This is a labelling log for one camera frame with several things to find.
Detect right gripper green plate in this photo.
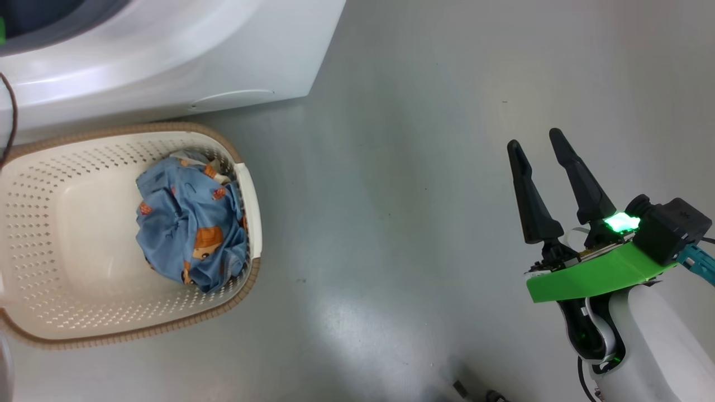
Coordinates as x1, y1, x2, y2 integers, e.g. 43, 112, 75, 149
507, 128, 679, 304

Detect blue cartoon print garment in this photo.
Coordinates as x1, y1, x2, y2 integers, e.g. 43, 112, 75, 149
136, 152, 250, 294

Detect grey rubber door gasket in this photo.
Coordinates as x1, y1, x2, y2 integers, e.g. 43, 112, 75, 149
0, 0, 132, 56

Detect white front-load washing machine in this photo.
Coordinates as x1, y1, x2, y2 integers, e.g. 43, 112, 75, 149
0, 0, 347, 147

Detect cream perforated laundry basket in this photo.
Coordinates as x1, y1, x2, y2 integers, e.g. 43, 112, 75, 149
0, 122, 263, 350

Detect white round filter cover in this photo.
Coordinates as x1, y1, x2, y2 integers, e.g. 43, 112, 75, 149
190, 89, 275, 111

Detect black camera cable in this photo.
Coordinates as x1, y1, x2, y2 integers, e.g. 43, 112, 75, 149
0, 73, 18, 168

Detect teal right camera connector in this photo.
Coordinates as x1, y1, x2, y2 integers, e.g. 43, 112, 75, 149
678, 243, 715, 288

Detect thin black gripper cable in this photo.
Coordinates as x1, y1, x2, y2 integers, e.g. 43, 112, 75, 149
577, 357, 598, 402

